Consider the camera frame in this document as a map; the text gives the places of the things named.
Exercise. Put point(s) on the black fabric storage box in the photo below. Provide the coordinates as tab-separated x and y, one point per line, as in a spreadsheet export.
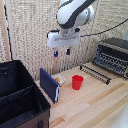
19	96

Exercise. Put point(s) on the white bowl with yellow food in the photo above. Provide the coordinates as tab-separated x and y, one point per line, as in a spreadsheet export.
59	79

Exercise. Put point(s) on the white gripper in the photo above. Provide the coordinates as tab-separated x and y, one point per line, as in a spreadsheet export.
63	38

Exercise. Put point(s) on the black toaster oven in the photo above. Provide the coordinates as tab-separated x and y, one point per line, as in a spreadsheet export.
112	56

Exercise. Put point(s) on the red plastic cup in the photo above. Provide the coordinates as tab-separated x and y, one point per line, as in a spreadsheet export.
77	82

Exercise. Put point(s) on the black oven rack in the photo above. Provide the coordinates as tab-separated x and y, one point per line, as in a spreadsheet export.
94	73

